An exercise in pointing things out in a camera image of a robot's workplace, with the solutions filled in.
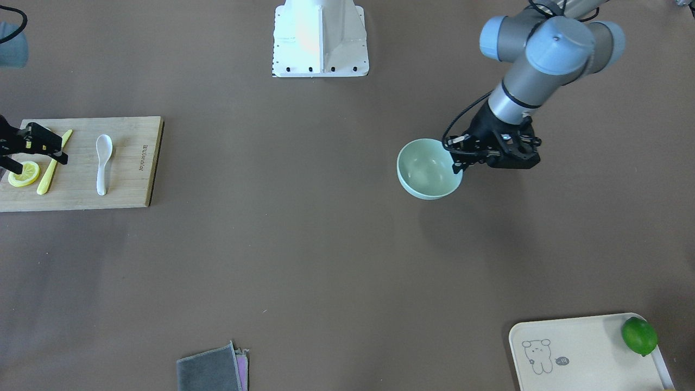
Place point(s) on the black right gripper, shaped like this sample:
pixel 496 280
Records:
pixel 33 137

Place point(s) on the lemon slice top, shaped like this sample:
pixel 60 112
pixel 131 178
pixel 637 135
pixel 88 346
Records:
pixel 29 174

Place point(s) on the white ceramic spoon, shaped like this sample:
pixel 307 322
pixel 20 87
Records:
pixel 104 148

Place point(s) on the beige bear tray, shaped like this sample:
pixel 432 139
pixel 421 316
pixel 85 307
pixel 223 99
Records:
pixel 583 353

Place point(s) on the bamboo cutting board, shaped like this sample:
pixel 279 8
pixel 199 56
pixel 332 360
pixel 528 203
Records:
pixel 130 171

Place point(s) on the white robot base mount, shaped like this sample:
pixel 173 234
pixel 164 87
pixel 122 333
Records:
pixel 320 39

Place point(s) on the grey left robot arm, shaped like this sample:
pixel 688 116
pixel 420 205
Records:
pixel 549 44

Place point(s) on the light green bowl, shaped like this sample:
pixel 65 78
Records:
pixel 424 169

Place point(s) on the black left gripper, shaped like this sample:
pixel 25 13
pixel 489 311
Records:
pixel 482 129

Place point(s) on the green lime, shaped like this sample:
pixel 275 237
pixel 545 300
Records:
pixel 639 336

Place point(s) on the grey folded cloth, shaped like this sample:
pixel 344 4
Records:
pixel 224 368

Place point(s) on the yellow plastic knife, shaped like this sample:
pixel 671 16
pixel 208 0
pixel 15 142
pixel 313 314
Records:
pixel 46 180

